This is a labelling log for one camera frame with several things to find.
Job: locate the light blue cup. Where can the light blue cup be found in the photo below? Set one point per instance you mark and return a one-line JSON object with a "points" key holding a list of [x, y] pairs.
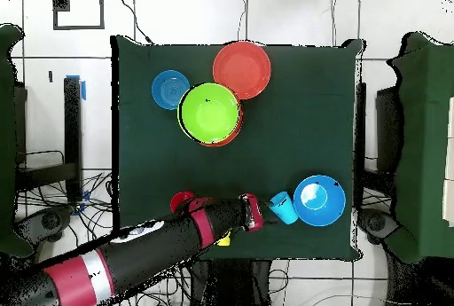
{"points": [[285, 210]]}

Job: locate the yellow cup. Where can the yellow cup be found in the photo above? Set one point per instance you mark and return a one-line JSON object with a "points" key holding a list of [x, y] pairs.
{"points": [[224, 240]]}

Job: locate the large blue bowl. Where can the large blue bowl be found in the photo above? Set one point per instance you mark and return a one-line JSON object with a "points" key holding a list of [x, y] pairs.
{"points": [[330, 210]]}

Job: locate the orange bowl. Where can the orange bowl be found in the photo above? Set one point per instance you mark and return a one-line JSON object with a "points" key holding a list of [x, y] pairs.
{"points": [[236, 135], [243, 68]]}

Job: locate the green bowl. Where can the green bowl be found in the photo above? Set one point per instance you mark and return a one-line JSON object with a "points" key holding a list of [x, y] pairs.
{"points": [[209, 112]]}

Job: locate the small blue bowl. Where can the small blue bowl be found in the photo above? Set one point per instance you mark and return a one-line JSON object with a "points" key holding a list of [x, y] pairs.
{"points": [[166, 89]]}

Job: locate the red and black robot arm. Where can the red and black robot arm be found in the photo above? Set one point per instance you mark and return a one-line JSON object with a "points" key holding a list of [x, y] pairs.
{"points": [[159, 242]]}

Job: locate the red cup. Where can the red cup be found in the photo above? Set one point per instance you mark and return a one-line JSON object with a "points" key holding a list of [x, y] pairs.
{"points": [[179, 199]]}

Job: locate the dark green tablecloth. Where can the dark green tablecloth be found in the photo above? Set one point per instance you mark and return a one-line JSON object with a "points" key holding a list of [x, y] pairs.
{"points": [[301, 125]]}

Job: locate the green cloth side table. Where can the green cloth side table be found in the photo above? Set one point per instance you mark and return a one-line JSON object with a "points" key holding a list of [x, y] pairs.
{"points": [[425, 142], [7, 142]]}

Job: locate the black metal frame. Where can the black metal frame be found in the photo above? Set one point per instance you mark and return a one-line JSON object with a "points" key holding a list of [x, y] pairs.
{"points": [[72, 125]]}

